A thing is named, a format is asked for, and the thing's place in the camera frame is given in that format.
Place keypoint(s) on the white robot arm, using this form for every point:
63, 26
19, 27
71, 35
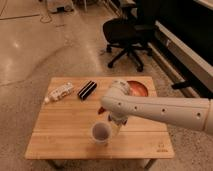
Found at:
191, 113

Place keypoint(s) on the orange ceramic bowl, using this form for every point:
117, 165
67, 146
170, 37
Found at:
138, 89

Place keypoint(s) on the black rectangular case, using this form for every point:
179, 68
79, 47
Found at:
88, 88

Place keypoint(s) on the red-brown small tool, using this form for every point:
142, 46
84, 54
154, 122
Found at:
101, 110

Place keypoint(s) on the white plastic bottle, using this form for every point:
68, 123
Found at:
59, 93

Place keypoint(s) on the black office chair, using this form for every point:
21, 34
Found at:
134, 30

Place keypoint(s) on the wooden table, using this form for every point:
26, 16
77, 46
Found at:
63, 129

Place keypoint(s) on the white device on floor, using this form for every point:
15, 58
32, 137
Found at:
53, 5

